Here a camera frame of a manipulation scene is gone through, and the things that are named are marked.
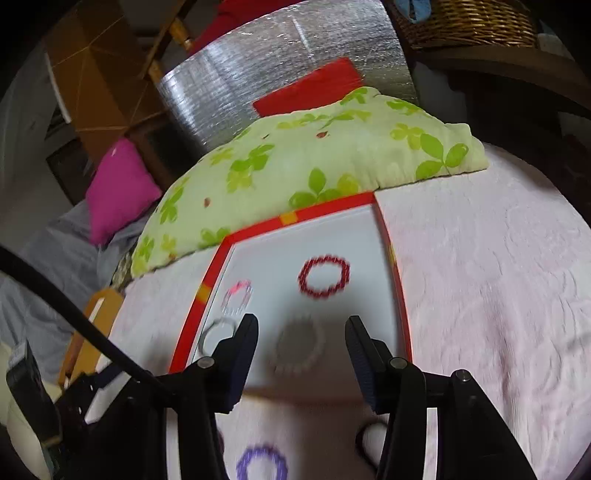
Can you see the red cushion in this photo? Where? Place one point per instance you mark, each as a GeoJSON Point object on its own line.
{"type": "Point", "coordinates": [309, 92]}

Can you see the silver insulation mat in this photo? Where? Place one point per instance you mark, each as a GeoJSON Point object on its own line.
{"type": "Point", "coordinates": [277, 46]}

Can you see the dark wooden shelf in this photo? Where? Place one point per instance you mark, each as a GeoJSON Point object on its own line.
{"type": "Point", "coordinates": [498, 64]}

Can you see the orange cardboard box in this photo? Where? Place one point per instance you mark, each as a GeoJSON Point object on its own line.
{"type": "Point", "coordinates": [78, 350]}

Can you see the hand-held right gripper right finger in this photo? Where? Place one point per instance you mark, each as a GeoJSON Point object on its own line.
{"type": "Point", "coordinates": [362, 369]}

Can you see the dark red bangle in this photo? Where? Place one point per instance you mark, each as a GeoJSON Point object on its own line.
{"type": "Point", "coordinates": [359, 438]}

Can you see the magenta pillow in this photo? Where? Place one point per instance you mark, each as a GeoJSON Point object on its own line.
{"type": "Point", "coordinates": [120, 194]}

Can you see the red-rimmed white box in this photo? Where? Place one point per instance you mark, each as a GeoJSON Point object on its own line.
{"type": "Point", "coordinates": [277, 258]}

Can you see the wicker basket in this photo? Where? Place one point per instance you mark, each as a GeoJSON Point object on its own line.
{"type": "Point", "coordinates": [471, 23]}

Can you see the wooden chair frame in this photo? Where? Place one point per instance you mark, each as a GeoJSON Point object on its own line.
{"type": "Point", "coordinates": [157, 69]}

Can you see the red cloth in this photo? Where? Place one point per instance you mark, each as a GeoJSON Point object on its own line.
{"type": "Point", "coordinates": [231, 18]}

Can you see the brown wooden cabinet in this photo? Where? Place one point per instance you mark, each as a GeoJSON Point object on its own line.
{"type": "Point", "coordinates": [92, 69]}

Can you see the pink textured blanket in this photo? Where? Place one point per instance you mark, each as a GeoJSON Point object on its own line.
{"type": "Point", "coordinates": [485, 277]}

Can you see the grey blanket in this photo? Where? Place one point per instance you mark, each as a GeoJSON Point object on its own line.
{"type": "Point", "coordinates": [55, 258]}

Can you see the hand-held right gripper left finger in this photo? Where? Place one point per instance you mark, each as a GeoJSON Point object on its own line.
{"type": "Point", "coordinates": [240, 364]}

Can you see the green leaf-print pillow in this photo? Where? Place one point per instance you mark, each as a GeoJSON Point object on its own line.
{"type": "Point", "coordinates": [300, 152]}

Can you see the cream cloth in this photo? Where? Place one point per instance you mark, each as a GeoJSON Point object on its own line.
{"type": "Point", "coordinates": [18, 438]}

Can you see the blue cloth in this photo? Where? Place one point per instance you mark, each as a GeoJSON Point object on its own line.
{"type": "Point", "coordinates": [415, 9]}

